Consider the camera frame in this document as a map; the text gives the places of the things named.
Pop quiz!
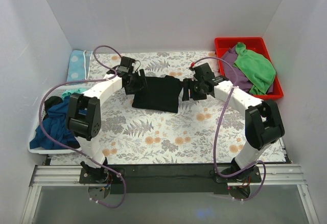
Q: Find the black t-shirt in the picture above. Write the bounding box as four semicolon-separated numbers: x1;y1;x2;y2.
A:
132;76;182;113

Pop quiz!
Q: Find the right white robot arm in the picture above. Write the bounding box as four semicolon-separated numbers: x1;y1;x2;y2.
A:
182;63;285;182

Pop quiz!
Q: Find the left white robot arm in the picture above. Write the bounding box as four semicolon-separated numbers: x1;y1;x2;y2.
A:
66;56;147;183

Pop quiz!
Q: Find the floral table mat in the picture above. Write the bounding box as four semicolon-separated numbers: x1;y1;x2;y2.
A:
50;51;287;165

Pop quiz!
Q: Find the teal t-shirt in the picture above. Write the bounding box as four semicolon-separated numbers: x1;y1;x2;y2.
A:
61;88;88;100

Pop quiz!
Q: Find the blue polka dot cloth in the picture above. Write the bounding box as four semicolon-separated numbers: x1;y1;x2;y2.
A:
67;50;92;81

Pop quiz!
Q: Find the green t-shirt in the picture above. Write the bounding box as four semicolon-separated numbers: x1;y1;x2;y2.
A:
233;42;276;95

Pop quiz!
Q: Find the red plastic bin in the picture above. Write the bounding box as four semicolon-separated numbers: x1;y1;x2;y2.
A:
214;37;284;100

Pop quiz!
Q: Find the white laundry basket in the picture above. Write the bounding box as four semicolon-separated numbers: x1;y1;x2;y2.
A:
42;87;82;150

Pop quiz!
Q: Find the blue t-shirt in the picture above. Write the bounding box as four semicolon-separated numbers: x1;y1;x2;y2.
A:
30;97;80;150

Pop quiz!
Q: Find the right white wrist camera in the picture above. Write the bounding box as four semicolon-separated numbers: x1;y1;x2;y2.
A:
189;62;196;71

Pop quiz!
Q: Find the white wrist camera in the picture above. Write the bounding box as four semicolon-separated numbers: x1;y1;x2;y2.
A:
106;65;118;75
189;62;196;71

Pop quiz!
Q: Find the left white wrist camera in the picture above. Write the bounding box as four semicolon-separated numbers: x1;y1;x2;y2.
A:
106;65;118;75

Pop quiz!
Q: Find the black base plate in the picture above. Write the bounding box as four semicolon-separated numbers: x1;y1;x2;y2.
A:
79;164;262;195

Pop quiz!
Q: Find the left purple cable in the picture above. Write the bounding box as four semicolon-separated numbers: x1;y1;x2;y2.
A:
39;44;127;208

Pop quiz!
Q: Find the aluminium mounting rail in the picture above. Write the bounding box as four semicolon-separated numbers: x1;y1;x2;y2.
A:
30;163;319;223

